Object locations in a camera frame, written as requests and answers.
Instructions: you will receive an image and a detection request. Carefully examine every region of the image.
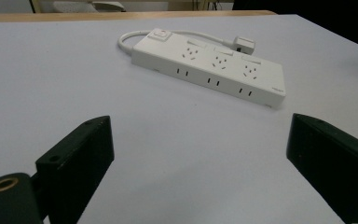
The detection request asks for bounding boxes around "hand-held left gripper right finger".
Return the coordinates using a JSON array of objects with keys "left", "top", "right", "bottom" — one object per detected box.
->
[{"left": 285, "top": 113, "right": 358, "bottom": 224}]

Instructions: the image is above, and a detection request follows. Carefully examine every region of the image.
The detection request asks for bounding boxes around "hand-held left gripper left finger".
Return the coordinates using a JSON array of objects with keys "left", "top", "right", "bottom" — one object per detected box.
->
[{"left": 34, "top": 115, "right": 116, "bottom": 224}]

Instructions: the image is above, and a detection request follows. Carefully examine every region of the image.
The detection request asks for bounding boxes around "white power strip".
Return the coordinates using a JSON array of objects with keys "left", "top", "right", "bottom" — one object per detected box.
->
[{"left": 131, "top": 27, "right": 286, "bottom": 109}]

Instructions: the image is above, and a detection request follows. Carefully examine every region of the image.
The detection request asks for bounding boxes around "white power plug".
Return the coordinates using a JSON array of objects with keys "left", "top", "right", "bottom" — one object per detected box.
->
[{"left": 231, "top": 35, "right": 256, "bottom": 56}]

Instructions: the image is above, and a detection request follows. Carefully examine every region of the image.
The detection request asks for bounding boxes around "white chair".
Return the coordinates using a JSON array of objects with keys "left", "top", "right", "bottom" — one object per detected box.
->
[{"left": 51, "top": 0, "right": 127, "bottom": 14}]

